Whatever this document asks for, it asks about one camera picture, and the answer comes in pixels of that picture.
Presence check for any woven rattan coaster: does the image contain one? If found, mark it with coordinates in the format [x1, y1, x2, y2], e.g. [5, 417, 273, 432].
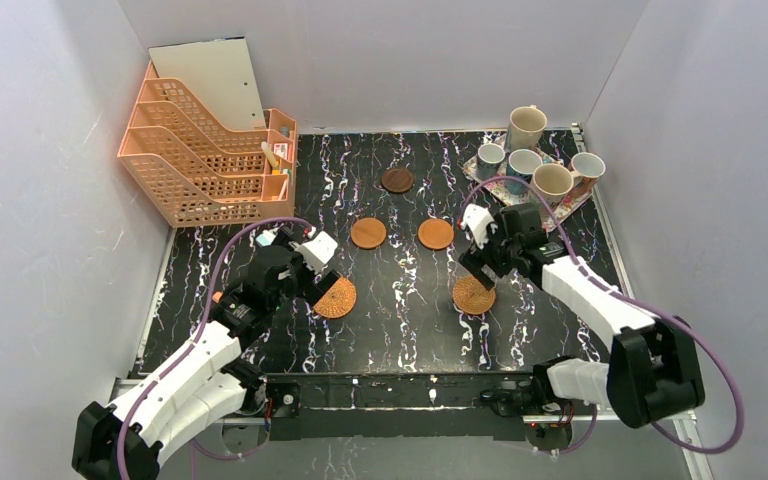
[452, 275, 496, 315]
[313, 277, 357, 319]

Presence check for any light wooden coaster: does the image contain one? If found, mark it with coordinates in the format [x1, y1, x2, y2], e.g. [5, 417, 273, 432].
[350, 217, 387, 250]
[417, 218, 455, 250]

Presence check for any dark wooden coaster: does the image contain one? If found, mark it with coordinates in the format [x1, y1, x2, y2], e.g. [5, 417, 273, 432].
[380, 167, 415, 194]

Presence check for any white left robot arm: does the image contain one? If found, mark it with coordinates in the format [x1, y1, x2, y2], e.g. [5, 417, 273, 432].
[71, 217, 340, 479]

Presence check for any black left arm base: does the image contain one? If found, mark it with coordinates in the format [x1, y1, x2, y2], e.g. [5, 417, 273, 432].
[221, 359, 301, 436]

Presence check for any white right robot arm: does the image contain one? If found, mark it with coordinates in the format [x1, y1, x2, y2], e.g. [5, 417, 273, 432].
[459, 204, 705, 428]

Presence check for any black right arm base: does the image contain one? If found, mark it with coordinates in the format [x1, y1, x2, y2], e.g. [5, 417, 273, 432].
[478, 356, 598, 456]

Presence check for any light blue stapler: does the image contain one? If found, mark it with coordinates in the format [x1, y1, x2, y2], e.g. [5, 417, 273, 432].
[255, 230, 277, 247]

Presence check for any floral tray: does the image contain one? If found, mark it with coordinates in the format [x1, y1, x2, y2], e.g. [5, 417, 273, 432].
[462, 129, 593, 232]

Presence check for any large beige floral mug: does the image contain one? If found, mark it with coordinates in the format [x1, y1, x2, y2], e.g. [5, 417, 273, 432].
[527, 163, 574, 209]

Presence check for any blue patterned mug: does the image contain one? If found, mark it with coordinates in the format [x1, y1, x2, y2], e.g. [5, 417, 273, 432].
[505, 149, 543, 196]

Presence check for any small grey mug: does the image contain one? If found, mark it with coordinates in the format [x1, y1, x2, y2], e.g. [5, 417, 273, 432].
[475, 143, 506, 181]

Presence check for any white and red mug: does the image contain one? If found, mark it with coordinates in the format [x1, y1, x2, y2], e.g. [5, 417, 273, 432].
[569, 152, 606, 198]

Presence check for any tall beige mug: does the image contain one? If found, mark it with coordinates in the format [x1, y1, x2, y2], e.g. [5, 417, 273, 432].
[505, 105, 548, 151]

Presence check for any orange plastic file organizer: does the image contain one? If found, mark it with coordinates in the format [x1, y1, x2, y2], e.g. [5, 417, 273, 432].
[117, 66, 298, 228]

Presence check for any white board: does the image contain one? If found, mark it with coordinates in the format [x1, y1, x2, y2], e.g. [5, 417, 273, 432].
[148, 37, 266, 131]

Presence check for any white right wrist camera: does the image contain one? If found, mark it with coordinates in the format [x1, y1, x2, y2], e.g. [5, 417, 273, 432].
[459, 203, 498, 250]

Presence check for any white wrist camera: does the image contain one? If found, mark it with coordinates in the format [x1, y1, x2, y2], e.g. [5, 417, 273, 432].
[295, 231, 338, 275]
[459, 203, 498, 250]

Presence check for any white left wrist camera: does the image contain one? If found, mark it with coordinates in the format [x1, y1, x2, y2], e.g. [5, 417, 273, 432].
[295, 231, 338, 275]

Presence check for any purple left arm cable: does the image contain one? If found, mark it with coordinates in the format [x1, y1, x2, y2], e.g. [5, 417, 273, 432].
[115, 216, 316, 480]

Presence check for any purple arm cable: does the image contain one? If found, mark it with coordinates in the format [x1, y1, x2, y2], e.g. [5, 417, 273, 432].
[460, 174, 746, 457]
[115, 216, 316, 480]

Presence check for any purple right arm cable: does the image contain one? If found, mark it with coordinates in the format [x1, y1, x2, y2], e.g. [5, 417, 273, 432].
[460, 174, 746, 457]

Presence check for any aluminium frame rail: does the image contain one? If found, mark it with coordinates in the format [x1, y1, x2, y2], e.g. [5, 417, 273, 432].
[89, 374, 713, 480]

